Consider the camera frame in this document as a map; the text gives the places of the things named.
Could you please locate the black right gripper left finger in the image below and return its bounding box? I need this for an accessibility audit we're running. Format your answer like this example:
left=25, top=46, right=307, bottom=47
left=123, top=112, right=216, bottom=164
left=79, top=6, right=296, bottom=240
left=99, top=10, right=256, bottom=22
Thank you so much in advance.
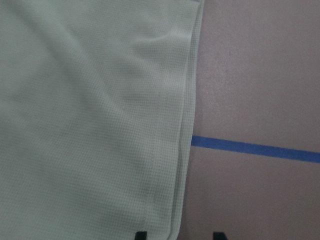
left=134, top=231, right=147, bottom=240

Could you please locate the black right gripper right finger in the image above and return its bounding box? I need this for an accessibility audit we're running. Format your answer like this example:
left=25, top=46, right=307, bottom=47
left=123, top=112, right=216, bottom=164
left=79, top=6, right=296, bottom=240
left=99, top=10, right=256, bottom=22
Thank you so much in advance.
left=212, top=231, right=227, bottom=240

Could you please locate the green long-sleeve shirt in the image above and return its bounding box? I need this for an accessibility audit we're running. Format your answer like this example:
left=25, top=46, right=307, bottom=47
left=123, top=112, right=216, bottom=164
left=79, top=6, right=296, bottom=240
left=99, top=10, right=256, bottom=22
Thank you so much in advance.
left=0, top=0, right=204, bottom=240

